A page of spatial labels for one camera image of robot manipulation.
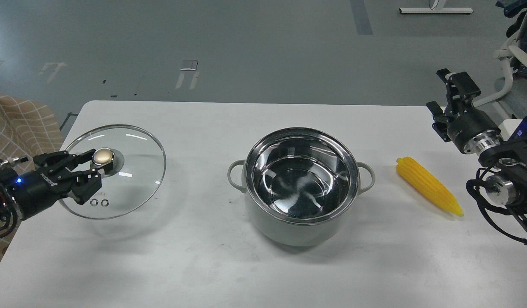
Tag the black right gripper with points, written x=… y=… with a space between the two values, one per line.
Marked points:
x=471 y=130

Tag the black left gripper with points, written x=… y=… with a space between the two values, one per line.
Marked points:
x=38 y=190

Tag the glass pot lid gold knob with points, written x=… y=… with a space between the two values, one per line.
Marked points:
x=139 y=165

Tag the yellow corn cob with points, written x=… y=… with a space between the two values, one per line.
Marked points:
x=427 y=185

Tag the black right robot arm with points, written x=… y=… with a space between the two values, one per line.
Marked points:
x=500 y=185

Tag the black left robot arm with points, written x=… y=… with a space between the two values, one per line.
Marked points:
x=9 y=214

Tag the grey steel cooking pot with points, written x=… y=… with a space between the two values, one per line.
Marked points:
x=299 y=185

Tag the beige checkered cloth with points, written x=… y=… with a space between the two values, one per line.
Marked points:
x=27 y=128

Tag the white table foot bar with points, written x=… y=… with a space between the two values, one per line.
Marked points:
x=437 y=7

